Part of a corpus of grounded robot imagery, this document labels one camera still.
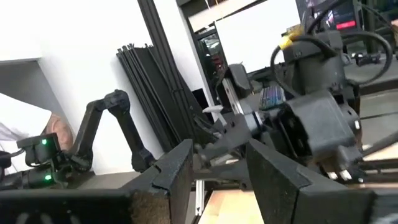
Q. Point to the person's hand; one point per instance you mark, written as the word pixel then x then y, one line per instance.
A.
pixel 60 130

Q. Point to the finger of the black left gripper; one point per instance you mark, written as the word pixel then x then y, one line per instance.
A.
pixel 224 174
pixel 227 140

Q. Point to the bright white monitor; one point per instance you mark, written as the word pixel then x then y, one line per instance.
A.
pixel 255 34

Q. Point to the person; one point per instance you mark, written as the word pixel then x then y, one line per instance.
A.
pixel 18 121

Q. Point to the backlit keyboard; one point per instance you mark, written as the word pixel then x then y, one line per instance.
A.
pixel 272 97

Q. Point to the silver frame bracket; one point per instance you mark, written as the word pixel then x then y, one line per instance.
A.
pixel 200 199

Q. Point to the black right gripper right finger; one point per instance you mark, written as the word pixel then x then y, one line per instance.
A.
pixel 280 193

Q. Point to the black aluminium table frame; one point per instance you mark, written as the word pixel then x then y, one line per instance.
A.
pixel 379 165

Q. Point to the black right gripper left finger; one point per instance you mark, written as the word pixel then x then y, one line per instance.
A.
pixel 174 186

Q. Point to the stack of black extrusion bars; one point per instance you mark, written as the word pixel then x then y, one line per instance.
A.
pixel 155 93

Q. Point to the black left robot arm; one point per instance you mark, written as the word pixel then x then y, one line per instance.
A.
pixel 317 124

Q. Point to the small black desk object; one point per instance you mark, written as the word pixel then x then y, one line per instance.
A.
pixel 368 59

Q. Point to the grey desk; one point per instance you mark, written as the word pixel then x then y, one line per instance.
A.
pixel 379 73

